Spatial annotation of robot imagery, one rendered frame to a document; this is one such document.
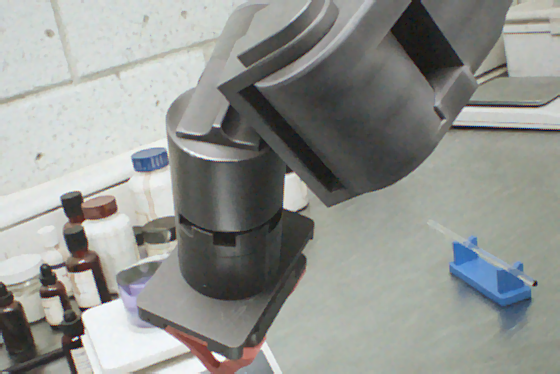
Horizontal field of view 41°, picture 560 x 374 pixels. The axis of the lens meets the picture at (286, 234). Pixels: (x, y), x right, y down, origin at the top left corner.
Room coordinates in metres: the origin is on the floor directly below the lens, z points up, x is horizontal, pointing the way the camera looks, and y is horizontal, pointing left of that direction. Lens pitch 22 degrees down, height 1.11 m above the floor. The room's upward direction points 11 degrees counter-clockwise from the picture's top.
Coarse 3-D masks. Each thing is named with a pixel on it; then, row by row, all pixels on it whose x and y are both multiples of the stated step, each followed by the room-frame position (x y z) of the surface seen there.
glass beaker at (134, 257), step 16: (160, 224) 0.57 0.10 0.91; (112, 240) 0.56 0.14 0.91; (128, 240) 0.57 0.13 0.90; (144, 240) 0.57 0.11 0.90; (160, 240) 0.53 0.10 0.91; (112, 256) 0.52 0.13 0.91; (128, 256) 0.52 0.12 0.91; (144, 256) 0.52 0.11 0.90; (160, 256) 0.53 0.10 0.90; (112, 272) 0.54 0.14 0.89; (128, 272) 0.52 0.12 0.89; (144, 272) 0.52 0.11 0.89; (128, 288) 0.52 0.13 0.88; (128, 304) 0.53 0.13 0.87; (128, 320) 0.53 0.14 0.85
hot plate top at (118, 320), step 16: (112, 304) 0.59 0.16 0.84; (96, 320) 0.57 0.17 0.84; (112, 320) 0.56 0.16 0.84; (96, 336) 0.54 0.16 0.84; (112, 336) 0.53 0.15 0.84; (128, 336) 0.53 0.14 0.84; (144, 336) 0.52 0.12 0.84; (160, 336) 0.52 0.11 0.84; (96, 352) 0.51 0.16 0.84; (112, 352) 0.51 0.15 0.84; (128, 352) 0.50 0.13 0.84; (144, 352) 0.50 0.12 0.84; (160, 352) 0.49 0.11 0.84; (176, 352) 0.50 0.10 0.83; (112, 368) 0.48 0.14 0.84; (128, 368) 0.48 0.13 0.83
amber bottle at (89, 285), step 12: (72, 228) 0.80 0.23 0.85; (72, 240) 0.78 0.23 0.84; (84, 240) 0.79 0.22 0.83; (72, 252) 0.78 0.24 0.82; (84, 252) 0.79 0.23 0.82; (72, 264) 0.78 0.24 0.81; (84, 264) 0.77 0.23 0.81; (96, 264) 0.78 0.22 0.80; (72, 276) 0.78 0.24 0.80; (84, 276) 0.77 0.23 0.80; (96, 276) 0.78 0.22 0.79; (72, 288) 0.78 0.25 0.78; (84, 288) 0.77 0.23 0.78; (96, 288) 0.78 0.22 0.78; (108, 288) 0.79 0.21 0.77; (84, 300) 0.77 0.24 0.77; (96, 300) 0.77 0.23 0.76; (108, 300) 0.78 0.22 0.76
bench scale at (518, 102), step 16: (496, 80) 1.34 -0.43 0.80; (512, 80) 1.32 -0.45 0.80; (528, 80) 1.30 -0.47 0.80; (544, 80) 1.28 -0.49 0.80; (480, 96) 1.25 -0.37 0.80; (496, 96) 1.23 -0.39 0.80; (512, 96) 1.21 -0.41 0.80; (528, 96) 1.19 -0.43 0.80; (544, 96) 1.17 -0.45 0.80; (464, 112) 1.23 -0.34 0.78; (480, 112) 1.21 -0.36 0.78; (496, 112) 1.19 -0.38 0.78; (512, 112) 1.17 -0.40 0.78; (528, 112) 1.15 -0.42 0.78; (544, 112) 1.13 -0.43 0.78; (544, 128) 1.13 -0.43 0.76
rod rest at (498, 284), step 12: (468, 240) 0.71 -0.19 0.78; (456, 252) 0.70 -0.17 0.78; (468, 252) 0.70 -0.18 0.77; (456, 264) 0.70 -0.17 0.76; (468, 264) 0.70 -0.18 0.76; (480, 264) 0.69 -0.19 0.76; (492, 264) 0.69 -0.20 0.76; (516, 264) 0.63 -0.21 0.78; (468, 276) 0.67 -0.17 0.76; (480, 276) 0.67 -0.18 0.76; (492, 276) 0.66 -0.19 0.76; (504, 276) 0.62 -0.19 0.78; (516, 276) 0.63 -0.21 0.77; (480, 288) 0.65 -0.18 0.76; (492, 288) 0.64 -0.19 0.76; (504, 288) 0.62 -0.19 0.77; (516, 288) 0.63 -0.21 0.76; (528, 288) 0.62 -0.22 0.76; (504, 300) 0.62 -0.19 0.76; (516, 300) 0.62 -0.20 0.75
